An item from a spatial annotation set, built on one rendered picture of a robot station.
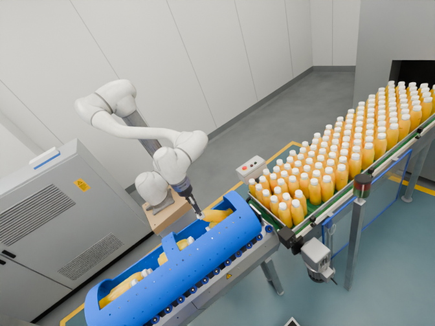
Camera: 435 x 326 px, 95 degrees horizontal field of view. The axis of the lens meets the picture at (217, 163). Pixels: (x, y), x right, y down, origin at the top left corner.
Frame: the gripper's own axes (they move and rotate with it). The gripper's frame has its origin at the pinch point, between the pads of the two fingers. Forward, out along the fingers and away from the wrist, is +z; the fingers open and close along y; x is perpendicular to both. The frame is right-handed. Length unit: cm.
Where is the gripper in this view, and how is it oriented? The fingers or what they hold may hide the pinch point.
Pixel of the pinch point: (198, 211)
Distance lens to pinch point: 109.7
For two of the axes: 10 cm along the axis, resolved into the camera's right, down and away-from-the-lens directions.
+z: 3.2, 7.5, 5.8
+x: 8.2, -5.3, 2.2
